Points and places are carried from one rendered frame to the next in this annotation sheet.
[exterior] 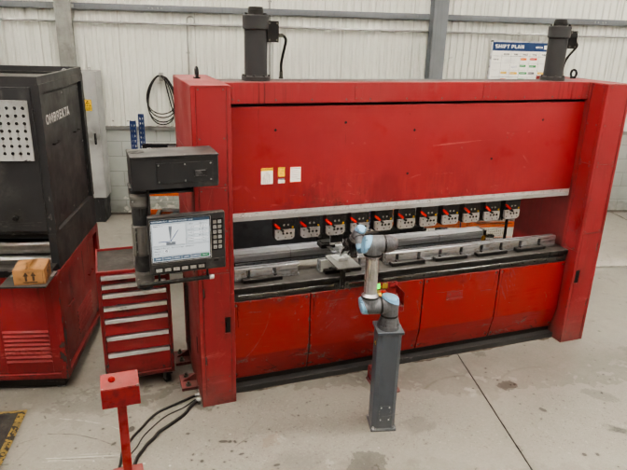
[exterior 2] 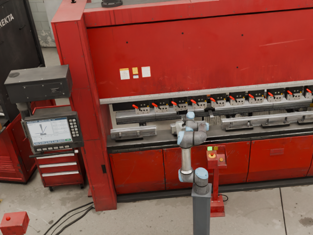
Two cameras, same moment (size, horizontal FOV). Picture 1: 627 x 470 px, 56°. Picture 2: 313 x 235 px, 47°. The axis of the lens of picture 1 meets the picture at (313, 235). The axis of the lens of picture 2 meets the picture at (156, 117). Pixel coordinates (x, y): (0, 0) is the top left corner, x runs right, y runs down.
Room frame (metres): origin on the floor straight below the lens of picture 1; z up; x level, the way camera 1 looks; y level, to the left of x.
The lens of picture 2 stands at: (1.08, -0.99, 3.25)
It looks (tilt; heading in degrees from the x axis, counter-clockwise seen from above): 34 degrees down; 19
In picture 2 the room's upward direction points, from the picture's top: 5 degrees counter-clockwise
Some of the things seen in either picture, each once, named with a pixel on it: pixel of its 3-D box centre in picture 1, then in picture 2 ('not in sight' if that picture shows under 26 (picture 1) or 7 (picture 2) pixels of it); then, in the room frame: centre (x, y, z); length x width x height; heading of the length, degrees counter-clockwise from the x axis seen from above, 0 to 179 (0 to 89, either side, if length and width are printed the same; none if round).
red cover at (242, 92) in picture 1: (424, 90); (251, 3); (4.45, -0.79, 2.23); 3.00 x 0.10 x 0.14; 110
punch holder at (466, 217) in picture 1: (468, 211); (293, 91); (4.64, -1.28, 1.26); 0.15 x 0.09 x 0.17; 110
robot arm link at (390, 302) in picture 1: (389, 304); (200, 176); (3.50, -0.51, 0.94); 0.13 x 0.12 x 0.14; 98
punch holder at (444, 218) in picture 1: (448, 213); (274, 93); (4.57, -1.09, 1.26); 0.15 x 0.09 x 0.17; 110
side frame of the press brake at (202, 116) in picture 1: (204, 240); (92, 109); (4.06, 0.80, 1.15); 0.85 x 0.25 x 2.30; 20
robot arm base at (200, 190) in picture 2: (388, 320); (201, 185); (3.50, -0.52, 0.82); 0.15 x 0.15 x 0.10
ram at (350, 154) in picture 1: (417, 156); (247, 53); (4.46, -0.78, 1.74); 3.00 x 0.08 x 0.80; 110
